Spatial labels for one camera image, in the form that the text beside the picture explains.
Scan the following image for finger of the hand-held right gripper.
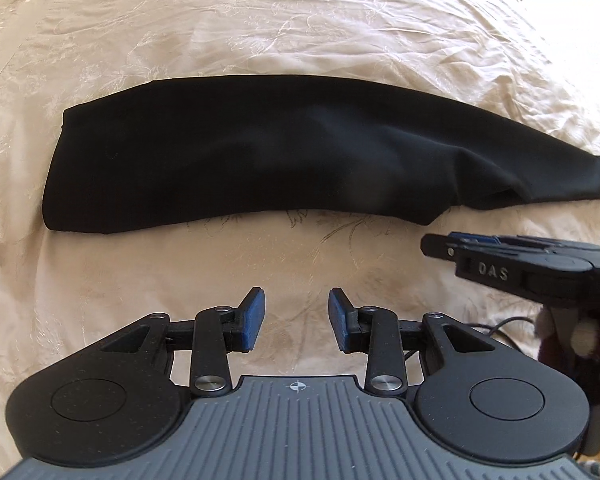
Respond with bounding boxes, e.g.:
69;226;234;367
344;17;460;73
420;233;462;262
448;231;501;247

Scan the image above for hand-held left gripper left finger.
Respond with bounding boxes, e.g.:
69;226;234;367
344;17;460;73
87;287;267;394

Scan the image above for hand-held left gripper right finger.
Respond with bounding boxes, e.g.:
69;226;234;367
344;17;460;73
328;287;502;394

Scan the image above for black pants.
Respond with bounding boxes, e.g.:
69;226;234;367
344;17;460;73
42;74;600;237

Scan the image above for cream embroidered bedspread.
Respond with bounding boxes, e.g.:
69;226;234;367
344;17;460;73
0;0;600;466

